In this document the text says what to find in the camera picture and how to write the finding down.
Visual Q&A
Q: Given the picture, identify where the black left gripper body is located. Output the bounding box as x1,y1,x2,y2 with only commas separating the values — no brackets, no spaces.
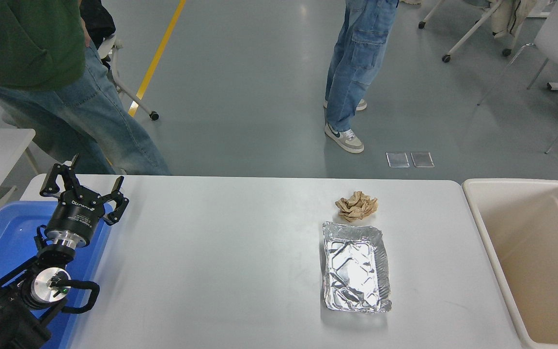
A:
46,191,104,238

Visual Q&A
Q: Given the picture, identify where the silver foil tray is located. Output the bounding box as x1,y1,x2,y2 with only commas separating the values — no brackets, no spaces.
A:
322,221,392,314

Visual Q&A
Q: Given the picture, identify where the blue plastic tray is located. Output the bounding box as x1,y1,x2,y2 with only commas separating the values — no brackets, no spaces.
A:
0,200,113,349

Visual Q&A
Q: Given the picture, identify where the white rolling chair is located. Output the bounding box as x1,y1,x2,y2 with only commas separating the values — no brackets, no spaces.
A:
97,34,159,121
418,0,512,63

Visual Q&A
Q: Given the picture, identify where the person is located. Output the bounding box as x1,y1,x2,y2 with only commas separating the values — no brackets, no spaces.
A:
323,0,400,154
0,0,171,176

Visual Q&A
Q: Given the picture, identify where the black backpack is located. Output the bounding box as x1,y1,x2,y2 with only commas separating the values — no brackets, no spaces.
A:
79,0,116,61

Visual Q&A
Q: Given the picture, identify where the crumpled tan paper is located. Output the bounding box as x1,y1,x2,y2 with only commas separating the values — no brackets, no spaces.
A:
335,191,379,223

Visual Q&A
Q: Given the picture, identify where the large pale bin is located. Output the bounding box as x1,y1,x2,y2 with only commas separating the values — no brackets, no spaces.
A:
461,178,558,349

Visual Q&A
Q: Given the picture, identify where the beige jacket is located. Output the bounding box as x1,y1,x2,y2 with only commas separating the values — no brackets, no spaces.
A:
490,0,541,39

